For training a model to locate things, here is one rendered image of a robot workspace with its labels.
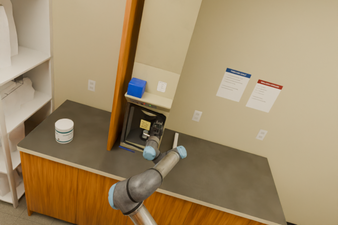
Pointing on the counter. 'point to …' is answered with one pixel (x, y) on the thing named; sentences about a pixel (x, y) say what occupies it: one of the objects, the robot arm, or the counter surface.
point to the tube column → (169, 18)
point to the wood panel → (127, 50)
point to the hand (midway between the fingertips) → (159, 124)
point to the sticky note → (145, 124)
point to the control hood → (165, 106)
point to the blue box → (136, 87)
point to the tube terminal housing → (138, 68)
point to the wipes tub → (64, 130)
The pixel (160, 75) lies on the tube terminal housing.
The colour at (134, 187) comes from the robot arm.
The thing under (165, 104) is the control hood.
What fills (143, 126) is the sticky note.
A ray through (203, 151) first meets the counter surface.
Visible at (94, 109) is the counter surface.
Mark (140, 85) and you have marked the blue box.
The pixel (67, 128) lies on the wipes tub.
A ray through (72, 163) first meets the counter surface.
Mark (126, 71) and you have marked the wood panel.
